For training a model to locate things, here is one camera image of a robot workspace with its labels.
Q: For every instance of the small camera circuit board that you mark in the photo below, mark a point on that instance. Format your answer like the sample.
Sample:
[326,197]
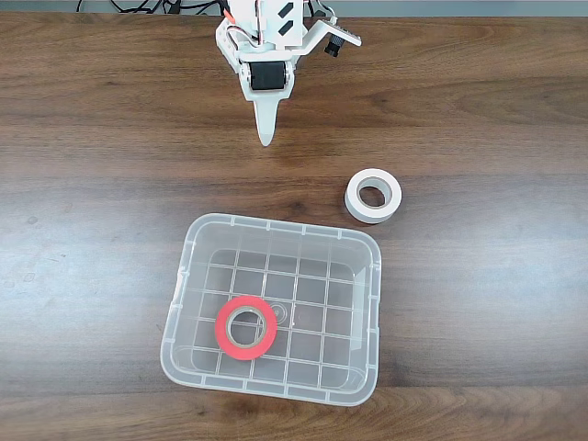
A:
[344,31]

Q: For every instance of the clear plastic box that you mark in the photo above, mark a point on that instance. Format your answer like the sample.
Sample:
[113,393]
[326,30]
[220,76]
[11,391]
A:
[331,395]

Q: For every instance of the white tape roll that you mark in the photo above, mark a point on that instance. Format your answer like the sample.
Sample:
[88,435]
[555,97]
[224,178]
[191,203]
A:
[353,200]

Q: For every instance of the red tape roll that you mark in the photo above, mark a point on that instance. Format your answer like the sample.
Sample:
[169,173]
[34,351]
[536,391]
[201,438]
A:
[222,335]

